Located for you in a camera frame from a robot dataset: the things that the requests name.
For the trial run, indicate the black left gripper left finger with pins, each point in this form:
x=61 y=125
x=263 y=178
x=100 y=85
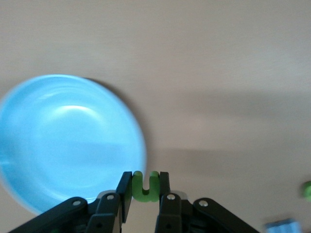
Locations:
x=107 y=213

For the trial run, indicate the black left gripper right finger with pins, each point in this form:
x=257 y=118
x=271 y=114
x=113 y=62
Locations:
x=175 y=213

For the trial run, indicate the green foam letter u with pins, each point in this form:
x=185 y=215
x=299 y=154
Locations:
x=138 y=191

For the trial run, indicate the blue foam letter E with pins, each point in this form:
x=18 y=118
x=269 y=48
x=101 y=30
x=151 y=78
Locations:
x=284 y=226

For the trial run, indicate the green foam letter p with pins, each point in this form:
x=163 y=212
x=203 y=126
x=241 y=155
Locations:
x=307 y=191

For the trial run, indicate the blue plate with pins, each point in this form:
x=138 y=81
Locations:
x=68 y=145

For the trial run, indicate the brown table mat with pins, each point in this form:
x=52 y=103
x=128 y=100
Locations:
x=194 y=48

